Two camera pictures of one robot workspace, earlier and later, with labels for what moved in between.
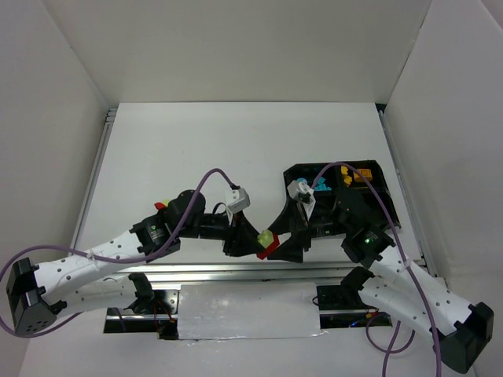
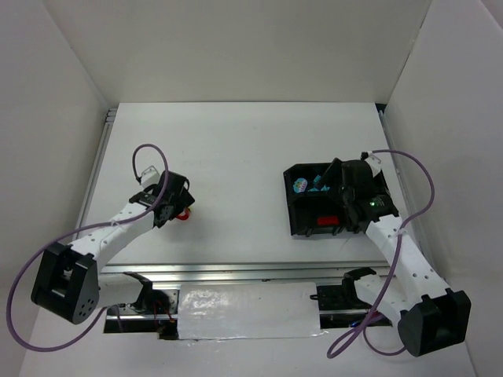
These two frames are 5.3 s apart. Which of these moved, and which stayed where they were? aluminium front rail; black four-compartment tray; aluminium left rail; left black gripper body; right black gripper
Moved: right black gripper; left black gripper body
Stayed: aluminium front rail; aluminium left rail; black four-compartment tray
